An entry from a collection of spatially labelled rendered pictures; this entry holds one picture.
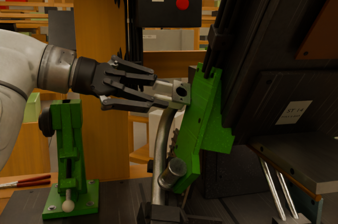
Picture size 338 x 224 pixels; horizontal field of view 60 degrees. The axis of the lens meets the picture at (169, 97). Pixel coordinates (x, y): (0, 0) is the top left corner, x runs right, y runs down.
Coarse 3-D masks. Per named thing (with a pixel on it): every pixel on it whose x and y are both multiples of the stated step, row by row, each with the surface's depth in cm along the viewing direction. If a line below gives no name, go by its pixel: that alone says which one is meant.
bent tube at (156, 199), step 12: (180, 84) 64; (180, 96) 62; (168, 108) 67; (168, 120) 69; (168, 132) 71; (156, 144) 70; (156, 156) 68; (156, 168) 66; (156, 180) 64; (156, 192) 62
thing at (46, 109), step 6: (48, 108) 71; (42, 114) 70; (48, 114) 70; (42, 120) 69; (48, 120) 69; (42, 126) 69; (48, 126) 69; (42, 132) 70; (48, 132) 70; (54, 132) 74
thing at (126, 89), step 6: (108, 78) 59; (108, 84) 59; (114, 84) 59; (120, 84) 59; (120, 90) 60; (126, 90) 60; (132, 90) 60; (120, 96) 61; (126, 96) 61; (132, 96) 60; (138, 96) 60; (144, 96) 60; (150, 96) 61
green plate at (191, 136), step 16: (208, 80) 56; (192, 96) 62; (208, 96) 54; (192, 112) 60; (208, 112) 54; (192, 128) 58; (208, 128) 56; (176, 144) 66; (192, 144) 57; (208, 144) 57; (224, 144) 58
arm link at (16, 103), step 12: (0, 96) 46; (12, 96) 50; (0, 108) 44; (12, 108) 48; (24, 108) 53; (0, 120) 44; (12, 120) 48; (0, 132) 45; (12, 132) 48; (0, 144) 45; (12, 144) 49; (0, 156) 46; (0, 168) 47
